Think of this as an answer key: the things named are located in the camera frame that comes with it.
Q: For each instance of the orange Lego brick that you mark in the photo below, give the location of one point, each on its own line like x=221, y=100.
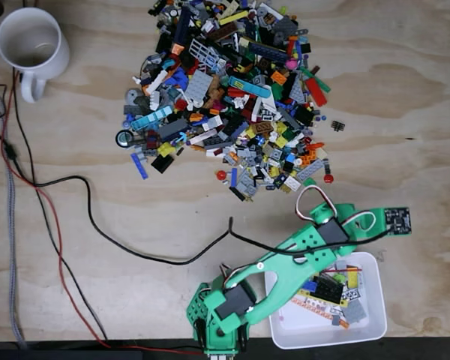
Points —
x=279, y=77

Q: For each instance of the light blue long Lego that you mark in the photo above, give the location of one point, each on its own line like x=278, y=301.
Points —
x=152, y=118

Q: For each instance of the pale pink long Lego plate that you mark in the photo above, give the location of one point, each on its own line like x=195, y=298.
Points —
x=202, y=137

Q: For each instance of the dark blue long Lego brick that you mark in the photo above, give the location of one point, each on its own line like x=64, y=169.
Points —
x=182, y=26

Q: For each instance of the green long Lego plate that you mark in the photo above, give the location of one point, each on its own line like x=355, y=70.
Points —
x=320, y=83

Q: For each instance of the grey round Lego plate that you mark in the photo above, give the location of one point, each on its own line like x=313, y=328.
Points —
x=132, y=95

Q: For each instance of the lime Lego piece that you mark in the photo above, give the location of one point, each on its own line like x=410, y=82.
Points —
x=337, y=277

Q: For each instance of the white plastic bin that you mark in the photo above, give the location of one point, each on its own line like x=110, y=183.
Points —
x=375, y=330

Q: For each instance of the grey long Lego plate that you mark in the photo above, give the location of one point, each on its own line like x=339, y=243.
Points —
x=309, y=169

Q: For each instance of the white ceramic mug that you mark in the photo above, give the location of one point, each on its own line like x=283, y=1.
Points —
x=58, y=60

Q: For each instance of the dark grey Lego brick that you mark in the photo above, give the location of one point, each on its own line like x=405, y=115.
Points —
x=172, y=128

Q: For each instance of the yellow Lego brick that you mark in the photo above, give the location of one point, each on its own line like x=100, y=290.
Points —
x=166, y=149

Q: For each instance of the black camera circuit board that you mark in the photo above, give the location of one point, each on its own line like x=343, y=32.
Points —
x=397, y=221

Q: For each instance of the white lattice Lego piece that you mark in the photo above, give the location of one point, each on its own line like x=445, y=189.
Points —
x=203, y=52

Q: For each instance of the azure long Lego plate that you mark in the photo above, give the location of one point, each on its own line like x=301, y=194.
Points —
x=247, y=85

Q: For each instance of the grey square Lego plate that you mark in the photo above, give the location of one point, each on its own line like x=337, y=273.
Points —
x=198, y=84

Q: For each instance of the large black Lego plate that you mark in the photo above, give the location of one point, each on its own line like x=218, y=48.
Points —
x=328, y=288

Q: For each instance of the red long Lego brick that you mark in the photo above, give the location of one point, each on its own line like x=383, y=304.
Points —
x=316, y=92

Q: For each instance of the black grille Lego piece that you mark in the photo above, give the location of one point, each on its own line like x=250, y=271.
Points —
x=337, y=125

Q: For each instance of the brown studded Lego plate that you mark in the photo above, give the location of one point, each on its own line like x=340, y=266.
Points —
x=263, y=127

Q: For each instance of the blue Lego bar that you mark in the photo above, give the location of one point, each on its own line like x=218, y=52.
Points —
x=233, y=176

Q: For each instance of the pink Lego ball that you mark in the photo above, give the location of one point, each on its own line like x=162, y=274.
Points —
x=291, y=63

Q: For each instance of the orange long Lego beam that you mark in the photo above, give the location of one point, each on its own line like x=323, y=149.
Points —
x=311, y=307

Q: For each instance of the small orange Lego piece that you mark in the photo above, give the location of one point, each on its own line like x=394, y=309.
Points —
x=344, y=323

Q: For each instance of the red round Lego piece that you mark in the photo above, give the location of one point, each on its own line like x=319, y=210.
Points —
x=327, y=178
x=220, y=174

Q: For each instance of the brown long Lego plate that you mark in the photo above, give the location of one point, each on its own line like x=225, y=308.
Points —
x=221, y=33

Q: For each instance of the dark blue long Lego plate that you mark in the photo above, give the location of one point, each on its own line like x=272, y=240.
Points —
x=268, y=52

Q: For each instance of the black Lego wheel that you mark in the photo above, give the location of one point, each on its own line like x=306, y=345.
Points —
x=124, y=138

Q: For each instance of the grey wedge Lego plate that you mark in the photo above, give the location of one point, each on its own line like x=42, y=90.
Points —
x=297, y=90

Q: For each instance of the small green Lego plate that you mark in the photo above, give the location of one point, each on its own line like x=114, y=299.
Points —
x=309, y=182

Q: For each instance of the white Lego plate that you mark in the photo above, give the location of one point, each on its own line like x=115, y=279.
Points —
x=291, y=182

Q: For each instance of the thin red Lego rod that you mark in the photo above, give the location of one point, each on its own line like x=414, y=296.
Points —
x=345, y=269

